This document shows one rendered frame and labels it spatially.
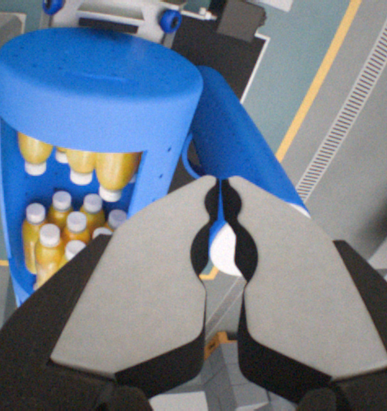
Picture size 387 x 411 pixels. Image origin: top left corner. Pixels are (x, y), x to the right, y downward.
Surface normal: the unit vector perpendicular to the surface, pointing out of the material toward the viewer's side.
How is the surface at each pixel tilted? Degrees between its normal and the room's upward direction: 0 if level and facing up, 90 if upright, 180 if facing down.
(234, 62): 0
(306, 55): 0
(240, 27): 0
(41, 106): 22
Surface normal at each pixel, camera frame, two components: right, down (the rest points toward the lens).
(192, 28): 0.18, 0.68
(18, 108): -0.38, 0.50
